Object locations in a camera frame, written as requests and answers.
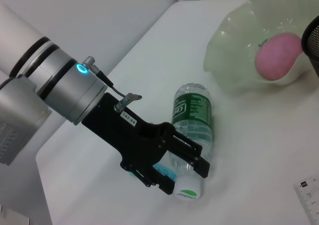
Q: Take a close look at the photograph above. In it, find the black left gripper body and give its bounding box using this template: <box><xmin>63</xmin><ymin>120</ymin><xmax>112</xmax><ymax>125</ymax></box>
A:
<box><xmin>81</xmin><ymin>92</ymin><xmax>175</xmax><ymax>172</ymax></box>

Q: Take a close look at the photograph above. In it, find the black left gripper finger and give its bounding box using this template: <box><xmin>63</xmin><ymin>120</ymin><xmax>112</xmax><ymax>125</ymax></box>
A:
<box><xmin>134</xmin><ymin>169</ymin><xmax>175</xmax><ymax>195</ymax></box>
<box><xmin>165</xmin><ymin>129</ymin><xmax>211</xmax><ymax>179</ymax></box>

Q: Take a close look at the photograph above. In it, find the clear green-label water bottle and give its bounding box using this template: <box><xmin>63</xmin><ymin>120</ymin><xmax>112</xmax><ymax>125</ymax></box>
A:
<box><xmin>168</xmin><ymin>83</ymin><xmax>214</xmax><ymax>200</ymax></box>

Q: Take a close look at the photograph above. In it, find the pink toy peach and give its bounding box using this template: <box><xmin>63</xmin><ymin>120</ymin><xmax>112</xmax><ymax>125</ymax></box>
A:
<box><xmin>254</xmin><ymin>32</ymin><xmax>304</xmax><ymax>81</ymax></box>

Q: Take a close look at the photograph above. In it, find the transparent plastic ruler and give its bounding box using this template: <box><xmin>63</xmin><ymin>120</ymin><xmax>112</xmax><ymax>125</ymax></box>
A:
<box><xmin>293</xmin><ymin>176</ymin><xmax>319</xmax><ymax>225</ymax></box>

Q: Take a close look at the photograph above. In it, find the translucent green fruit plate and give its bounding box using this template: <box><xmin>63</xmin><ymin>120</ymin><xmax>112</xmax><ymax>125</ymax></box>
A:
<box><xmin>203</xmin><ymin>0</ymin><xmax>319</xmax><ymax>96</ymax></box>

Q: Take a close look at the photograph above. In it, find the black mesh pen holder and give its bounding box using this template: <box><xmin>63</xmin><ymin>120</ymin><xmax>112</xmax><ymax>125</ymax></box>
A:
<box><xmin>301</xmin><ymin>15</ymin><xmax>319</xmax><ymax>78</ymax></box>

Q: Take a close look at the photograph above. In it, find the left arm gripper cable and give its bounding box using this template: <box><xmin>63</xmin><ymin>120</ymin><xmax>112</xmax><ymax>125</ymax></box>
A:
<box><xmin>82</xmin><ymin>56</ymin><xmax>143</xmax><ymax>111</ymax></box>

